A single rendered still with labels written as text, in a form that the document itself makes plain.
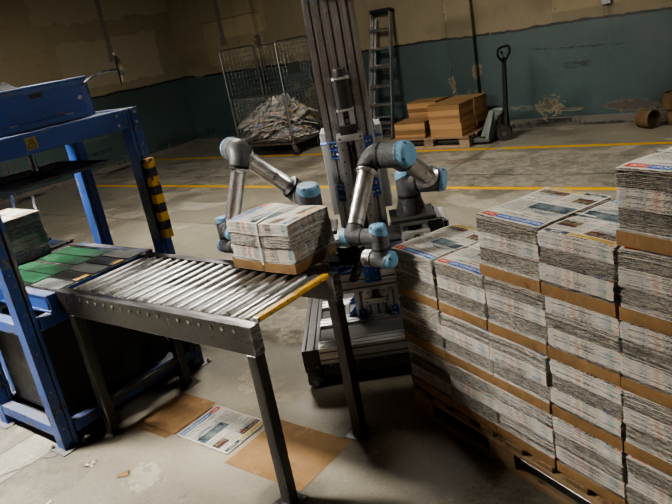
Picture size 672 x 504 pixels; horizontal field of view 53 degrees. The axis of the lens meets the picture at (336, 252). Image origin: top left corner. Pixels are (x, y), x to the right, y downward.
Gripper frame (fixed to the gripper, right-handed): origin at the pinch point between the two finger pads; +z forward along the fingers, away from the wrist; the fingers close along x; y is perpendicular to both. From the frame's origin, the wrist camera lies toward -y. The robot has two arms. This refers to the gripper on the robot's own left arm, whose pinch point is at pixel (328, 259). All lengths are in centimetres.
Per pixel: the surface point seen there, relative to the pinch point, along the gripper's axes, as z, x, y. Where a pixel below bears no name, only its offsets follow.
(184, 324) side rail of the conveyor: 23, 68, -6
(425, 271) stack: -48.9, -1.2, -2.2
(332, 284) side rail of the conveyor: -15.0, 18.0, -3.9
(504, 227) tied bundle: -93, 18, 24
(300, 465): -1, 43, -81
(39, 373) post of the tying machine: 120, 85, -38
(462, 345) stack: -66, 4, -30
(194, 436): 63, 47, -81
